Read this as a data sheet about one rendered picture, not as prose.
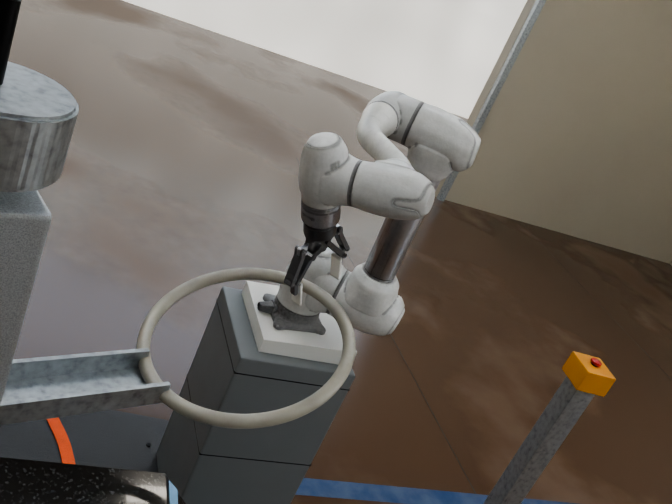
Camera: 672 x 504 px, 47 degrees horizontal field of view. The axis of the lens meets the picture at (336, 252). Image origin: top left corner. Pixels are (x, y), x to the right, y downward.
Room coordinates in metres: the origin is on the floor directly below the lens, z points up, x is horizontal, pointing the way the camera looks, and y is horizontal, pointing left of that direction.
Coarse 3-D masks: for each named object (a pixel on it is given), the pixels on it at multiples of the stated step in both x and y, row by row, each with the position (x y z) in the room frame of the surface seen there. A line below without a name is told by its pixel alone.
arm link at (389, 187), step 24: (360, 120) 1.94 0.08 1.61; (384, 120) 1.96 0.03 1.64; (360, 144) 1.86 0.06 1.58; (384, 144) 1.77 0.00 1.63; (360, 168) 1.53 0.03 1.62; (384, 168) 1.54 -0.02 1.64; (408, 168) 1.56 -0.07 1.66; (360, 192) 1.51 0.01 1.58; (384, 192) 1.50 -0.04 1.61; (408, 192) 1.50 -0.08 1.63; (432, 192) 1.54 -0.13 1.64; (384, 216) 1.52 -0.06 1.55; (408, 216) 1.51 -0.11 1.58
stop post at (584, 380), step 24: (576, 360) 2.37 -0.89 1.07; (600, 360) 2.43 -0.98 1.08; (576, 384) 2.31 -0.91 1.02; (600, 384) 2.32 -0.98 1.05; (552, 408) 2.37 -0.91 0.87; (576, 408) 2.34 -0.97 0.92; (552, 432) 2.33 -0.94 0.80; (528, 456) 2.34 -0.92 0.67; (552, 456) 2.35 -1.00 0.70; (504, 480) 2.37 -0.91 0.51; (528, 480) 2.34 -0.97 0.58
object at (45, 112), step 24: (24, 72) 1.10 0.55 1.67; (0, 96) 0.98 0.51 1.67; (24, 96) 1.01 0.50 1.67; (48, 96) 1.05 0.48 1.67; (72, 96) 1.09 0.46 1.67; (0, 120) 0.93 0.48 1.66; (24, 120) 0.95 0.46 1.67; (48, 120) 0.98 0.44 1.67; (72, 120) 1.03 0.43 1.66; (0, 144) 0.93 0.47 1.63; (24, 144) 0.95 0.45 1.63; (48, 144) 0.99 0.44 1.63; (0, 168) 0.94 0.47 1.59; (24, 168) 0.96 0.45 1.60; (48, 168) 1.00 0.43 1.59
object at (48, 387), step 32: (96, 352) 1.29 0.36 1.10; (128, 352) 1.33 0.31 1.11; (32, 384) 1.18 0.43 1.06; (64, 384) 1.22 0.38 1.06; (96, 384) 1.25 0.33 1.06; (128, 384) 1.29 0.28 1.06; (160, 384) 1.28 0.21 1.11; (0, 416) 1.05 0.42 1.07; (32, 416) 1.10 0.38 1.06; (64, 416) 1.14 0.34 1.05
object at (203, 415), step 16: (224, 272) 1.66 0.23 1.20; (240, 272) 1.68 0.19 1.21; (256, 272) 1.69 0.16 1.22; (272, 272) 1.70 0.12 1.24; (176, 288) 1.58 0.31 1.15; (192, 288) 1.60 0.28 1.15; (304, 288) 1.67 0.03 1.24; (320, 288) 1.67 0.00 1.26; (160, 304) 1.52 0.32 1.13; (336, 304) 1.62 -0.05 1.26; (144, 320) 1.47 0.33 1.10; (336, 320) 1.59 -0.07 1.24; (144, 336) 1.42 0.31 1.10; (352, 336) 1.53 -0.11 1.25; (352, 352) 1.49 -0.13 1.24; (144, 368) 1.33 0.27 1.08; (336, 384) 1.39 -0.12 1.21; (160, 400) 1.28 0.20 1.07; (176, 400) 1.27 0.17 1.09; (304, 400) 1.33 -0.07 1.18; (320, 400) 1.35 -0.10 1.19; (192, 416) 1.25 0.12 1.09; (208, 416) 1.25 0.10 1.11; (224, 416) 1.26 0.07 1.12; (240, 416) 1.26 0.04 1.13; (256, 416) 1.27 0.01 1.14; (272, 416) 1.28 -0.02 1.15; (288, 416) 1.29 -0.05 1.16
